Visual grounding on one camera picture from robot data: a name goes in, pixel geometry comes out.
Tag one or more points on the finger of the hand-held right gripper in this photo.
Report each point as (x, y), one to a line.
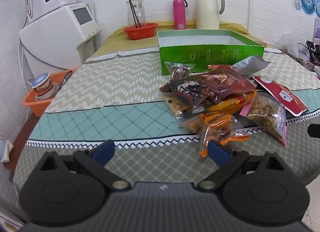
(314, 130)

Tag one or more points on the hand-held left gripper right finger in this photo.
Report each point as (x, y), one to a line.
(217, 150)

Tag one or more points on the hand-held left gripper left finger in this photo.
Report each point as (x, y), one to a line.
(103, 150)

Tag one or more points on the clear orange nut packet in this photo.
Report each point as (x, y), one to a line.
(220, 132)
(192, 125)

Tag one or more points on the red snack packet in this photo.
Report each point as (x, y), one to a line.
(287, 97)

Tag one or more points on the yellow orange snack packet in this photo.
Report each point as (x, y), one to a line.
(230, 103)

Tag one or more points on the clear cereal packet pink edge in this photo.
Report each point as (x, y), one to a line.
(267, 112)

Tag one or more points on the cracker packet with brown dots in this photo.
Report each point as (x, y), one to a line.
(176, 107)

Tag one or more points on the dark red jerky packet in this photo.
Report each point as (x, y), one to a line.
(225, 82)

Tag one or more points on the clear packet of chocolate cookies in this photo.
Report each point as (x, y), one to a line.
(180, 70)

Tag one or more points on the silver foil packet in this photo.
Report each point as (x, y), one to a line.
(252, 64)

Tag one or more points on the green cardboard box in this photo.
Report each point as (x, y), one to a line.
(200, 57)

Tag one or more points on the patterned tablecloth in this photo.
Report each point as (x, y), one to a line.
(100, 84)

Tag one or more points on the metal bowl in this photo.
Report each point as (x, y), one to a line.
(65, 78)

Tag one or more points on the orange plastic basin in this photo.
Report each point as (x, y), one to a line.
(35, 105)

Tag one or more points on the instant noodle cup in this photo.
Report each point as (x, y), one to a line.
(43, 85)

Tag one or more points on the clear plastic bag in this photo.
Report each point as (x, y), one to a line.
(291, 43)

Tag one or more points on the white crumpled paper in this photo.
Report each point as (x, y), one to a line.
(5, 150)

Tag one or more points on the yellow cloth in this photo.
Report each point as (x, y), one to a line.
(112, 47)

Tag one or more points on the red plastic basket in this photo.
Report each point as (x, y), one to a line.
(140, 33)

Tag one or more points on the white water dispenser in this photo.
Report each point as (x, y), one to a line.
(55, 37)

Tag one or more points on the cream thermal carafe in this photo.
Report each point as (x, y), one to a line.
(207, 12)

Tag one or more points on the clear glass pitcher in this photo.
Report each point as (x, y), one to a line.
(140, 14)

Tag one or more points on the pink thermos bottle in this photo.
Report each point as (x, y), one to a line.
(179, 14)

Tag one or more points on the black chopsticks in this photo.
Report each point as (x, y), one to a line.
(133, 12)

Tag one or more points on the wall picture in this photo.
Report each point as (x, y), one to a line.
(317, 28)

